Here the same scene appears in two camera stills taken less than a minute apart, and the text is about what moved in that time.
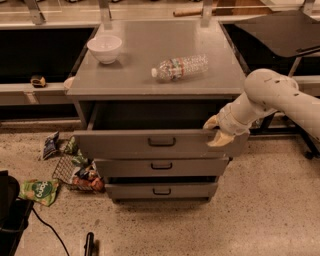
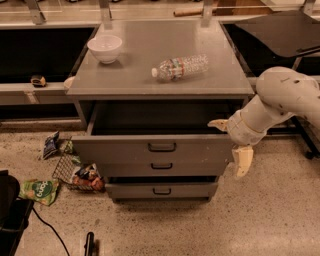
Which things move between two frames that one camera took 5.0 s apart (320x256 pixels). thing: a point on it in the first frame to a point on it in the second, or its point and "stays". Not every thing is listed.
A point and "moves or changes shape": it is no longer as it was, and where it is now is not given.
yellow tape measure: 38,82 stays
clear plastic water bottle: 180,67 stays
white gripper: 230,122 to 238,130
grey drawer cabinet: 141,94 stays
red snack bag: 96,183 stays
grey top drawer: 169,129 moves or changes shape
